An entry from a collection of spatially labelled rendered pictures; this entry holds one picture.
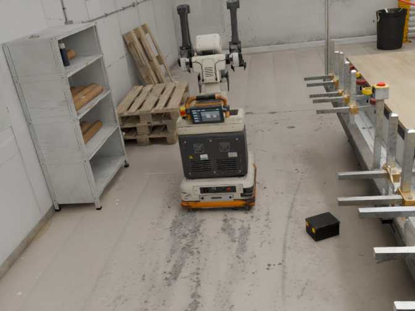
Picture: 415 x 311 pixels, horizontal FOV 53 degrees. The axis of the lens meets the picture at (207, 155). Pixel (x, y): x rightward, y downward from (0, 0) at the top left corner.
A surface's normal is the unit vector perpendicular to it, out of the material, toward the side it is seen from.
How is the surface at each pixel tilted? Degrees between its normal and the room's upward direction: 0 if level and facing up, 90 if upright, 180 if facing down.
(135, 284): 0
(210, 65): 82
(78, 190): 90
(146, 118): 90
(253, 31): 90
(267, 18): 90
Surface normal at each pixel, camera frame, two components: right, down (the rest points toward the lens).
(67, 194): -0.12, 0.43
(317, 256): -0.12, -0.90
